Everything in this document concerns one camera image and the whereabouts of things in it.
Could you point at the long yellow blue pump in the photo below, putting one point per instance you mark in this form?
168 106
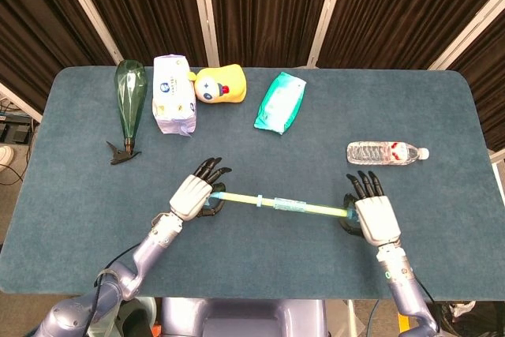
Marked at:
276 204

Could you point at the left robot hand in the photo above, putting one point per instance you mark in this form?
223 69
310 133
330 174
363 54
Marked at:
195 195

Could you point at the blue felt table mat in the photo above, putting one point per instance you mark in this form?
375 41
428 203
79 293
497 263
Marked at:
252 266

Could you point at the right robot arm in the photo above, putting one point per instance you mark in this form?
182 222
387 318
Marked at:
406 285

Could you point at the clear plastic water bottle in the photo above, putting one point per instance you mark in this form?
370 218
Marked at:
384 152

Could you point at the lavender robot torso base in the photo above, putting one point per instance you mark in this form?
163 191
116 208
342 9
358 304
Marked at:
242 318

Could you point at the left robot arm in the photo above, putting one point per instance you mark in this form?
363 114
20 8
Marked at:
118 270

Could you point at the black equipment box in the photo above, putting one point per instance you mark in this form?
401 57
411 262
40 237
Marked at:
13 128

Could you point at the green wet wipes pack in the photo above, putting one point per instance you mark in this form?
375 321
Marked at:
281 102

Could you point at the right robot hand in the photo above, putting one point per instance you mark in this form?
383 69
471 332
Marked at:
375 218

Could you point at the yellow duck plush toy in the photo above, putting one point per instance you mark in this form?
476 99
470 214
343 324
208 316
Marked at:
221 84

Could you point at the white purple tissue pack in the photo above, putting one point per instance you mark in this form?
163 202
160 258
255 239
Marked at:
173 96

